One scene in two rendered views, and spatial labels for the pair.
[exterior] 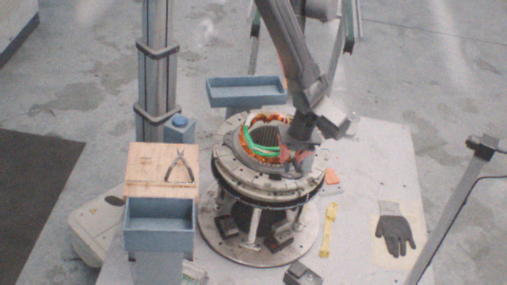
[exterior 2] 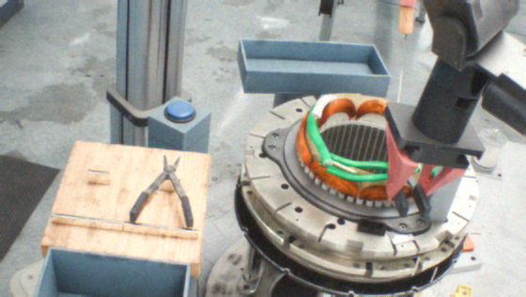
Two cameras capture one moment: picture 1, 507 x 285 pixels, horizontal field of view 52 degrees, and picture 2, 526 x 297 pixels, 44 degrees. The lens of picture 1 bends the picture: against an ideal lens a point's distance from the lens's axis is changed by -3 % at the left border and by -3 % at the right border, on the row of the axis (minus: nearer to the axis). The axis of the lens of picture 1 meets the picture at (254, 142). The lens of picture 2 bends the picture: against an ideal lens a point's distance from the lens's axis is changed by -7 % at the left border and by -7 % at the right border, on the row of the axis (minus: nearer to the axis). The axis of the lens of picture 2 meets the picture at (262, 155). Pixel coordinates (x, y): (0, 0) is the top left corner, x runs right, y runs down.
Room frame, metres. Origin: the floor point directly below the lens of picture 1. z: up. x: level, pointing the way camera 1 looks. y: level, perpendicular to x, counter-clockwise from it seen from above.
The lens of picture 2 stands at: (0.39, 0.01, 1.65)
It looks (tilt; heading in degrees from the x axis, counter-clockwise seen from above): 38 degrees down; 6
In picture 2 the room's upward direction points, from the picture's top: 9 degrees clockwise
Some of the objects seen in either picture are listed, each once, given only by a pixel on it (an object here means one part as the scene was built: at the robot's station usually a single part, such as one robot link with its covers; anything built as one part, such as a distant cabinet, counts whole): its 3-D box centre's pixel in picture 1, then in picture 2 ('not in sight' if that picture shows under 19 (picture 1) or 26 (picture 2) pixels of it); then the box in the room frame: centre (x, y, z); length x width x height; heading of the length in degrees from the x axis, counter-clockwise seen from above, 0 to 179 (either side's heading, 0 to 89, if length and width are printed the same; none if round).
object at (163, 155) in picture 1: (162, 171); (131, 203); (0.99, 0.23, 1.05); 0.20 x 0.19 x 0.02; 11
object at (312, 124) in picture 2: (249, 131); (321, 128); (1.09, 0.02, 1.15); 0.15 x 0.04 x 0.02; 2
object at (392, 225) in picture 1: (394, 227); not in sight; (1.16, -0.49, 0.79); 0.24 x 0.13 x 0.02; 0
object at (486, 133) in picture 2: (350, 124); (488, 149); (1.62, -0.35, 0.82); 0.06 x 0.06 x 0.07
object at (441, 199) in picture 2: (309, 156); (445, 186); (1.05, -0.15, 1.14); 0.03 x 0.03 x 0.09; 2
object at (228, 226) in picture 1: (228, 225); not in sight; (1.03, 0.04, 0.83); 0.05 x 0.04 x 0.02; 30
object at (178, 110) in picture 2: (179, 120); (179, 110); (1.22, 0.23, 1.04); 0.04 x 0.04 x 0.01
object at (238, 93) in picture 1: (242, 119); (302, 123); (1.42, 0.06, 0.92); 0.25 x 0.11 x 0.28; 109
